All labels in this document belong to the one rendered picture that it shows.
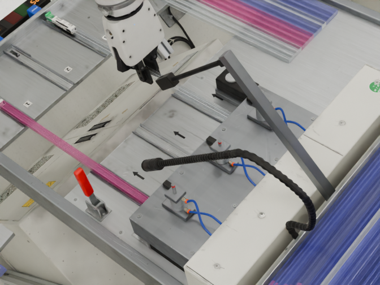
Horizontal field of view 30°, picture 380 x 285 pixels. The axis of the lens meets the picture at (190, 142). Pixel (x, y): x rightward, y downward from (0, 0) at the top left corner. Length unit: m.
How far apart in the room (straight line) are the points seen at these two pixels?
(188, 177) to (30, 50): 0.52
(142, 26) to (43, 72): 0.26
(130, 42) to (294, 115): 0.32
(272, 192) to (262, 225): 0.06
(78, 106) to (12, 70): 0.86
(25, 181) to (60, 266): 0.41
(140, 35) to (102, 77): 1.08
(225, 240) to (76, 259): 0.66
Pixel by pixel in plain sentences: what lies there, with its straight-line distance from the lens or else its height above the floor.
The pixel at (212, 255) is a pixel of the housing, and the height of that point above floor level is 1.28.
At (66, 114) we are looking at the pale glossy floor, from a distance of 2.31.
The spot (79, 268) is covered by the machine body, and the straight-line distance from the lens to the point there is 1.66.
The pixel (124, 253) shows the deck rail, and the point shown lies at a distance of 1.15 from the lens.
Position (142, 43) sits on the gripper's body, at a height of 1.02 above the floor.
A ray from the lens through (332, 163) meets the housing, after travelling 1.13.
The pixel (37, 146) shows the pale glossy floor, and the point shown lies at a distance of 2.28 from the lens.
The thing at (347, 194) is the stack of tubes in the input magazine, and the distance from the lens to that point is 1.02.
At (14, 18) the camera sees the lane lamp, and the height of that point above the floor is 0.66.
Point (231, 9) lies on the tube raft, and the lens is 1.48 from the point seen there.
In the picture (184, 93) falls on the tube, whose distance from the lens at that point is 1.32.
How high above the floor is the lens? 2.18
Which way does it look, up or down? 61 degrees down
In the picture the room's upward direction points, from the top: 80 degrees clockwise
